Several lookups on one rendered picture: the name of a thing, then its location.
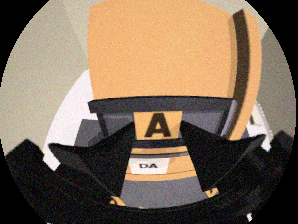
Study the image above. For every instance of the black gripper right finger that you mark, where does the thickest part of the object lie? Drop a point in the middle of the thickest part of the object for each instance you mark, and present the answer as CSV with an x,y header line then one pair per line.
x,y
213,156

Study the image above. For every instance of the tan letter tile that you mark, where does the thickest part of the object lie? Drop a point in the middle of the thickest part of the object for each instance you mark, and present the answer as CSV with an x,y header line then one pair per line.
x,y
157,125
211,192

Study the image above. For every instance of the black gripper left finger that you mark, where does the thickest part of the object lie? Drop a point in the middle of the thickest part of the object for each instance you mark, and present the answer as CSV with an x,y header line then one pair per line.
x,y
106,161

